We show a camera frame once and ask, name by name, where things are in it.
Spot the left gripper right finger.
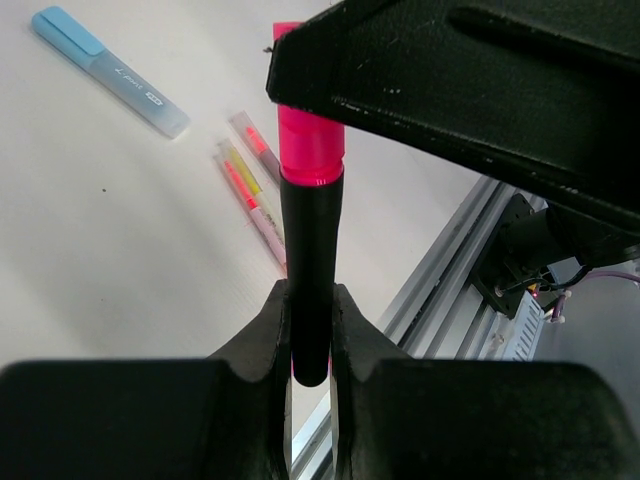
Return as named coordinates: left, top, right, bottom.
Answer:
left=331, top=285, right=639, bottom=479

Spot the white slotted cable duct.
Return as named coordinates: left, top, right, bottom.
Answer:
left=502, top=293, right=544, bottom=361

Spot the light blue highlighter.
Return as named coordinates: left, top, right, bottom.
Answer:
left=31, top=6, right=189, bottom=139

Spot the thin red pen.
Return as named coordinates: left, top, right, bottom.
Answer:
left=213, top=154, right=287, bottom=272

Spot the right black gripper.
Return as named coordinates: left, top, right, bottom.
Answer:
left=266, top=1, right=639, bottom=263

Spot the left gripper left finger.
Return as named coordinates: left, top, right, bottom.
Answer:
left=1, top=281, right=291, bottom=479

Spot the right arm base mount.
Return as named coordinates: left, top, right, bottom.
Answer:
left=472, top=192, right=640, bottom=321

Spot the black pink highlighter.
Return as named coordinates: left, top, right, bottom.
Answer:
left=280, top=177, right=344, bottom=387

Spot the grey purple marker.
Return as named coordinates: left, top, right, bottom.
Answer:
left=229, top=111, right=281, bottom=186

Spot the yellow highlighter pen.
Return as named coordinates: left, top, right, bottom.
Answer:
left=217, top=139, right=265, bottom=203

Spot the pink cap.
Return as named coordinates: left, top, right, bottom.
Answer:
left=267, top=22, right=345, bottom=187

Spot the aluminium mounting rail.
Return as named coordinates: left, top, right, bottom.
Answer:
left=289, top=174, right=546, bottom=480

